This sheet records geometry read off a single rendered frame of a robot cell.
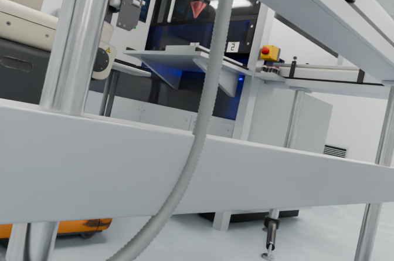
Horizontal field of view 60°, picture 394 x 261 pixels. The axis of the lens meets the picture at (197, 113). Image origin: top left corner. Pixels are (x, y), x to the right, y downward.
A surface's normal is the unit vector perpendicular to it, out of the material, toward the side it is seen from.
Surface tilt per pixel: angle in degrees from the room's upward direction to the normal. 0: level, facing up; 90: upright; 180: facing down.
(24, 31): 90
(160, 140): 90
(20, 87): 90
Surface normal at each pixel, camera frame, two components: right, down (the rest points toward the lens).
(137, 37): 0.66, 0.14
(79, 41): 0.44, 0.09
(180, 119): -0.70, -0.16
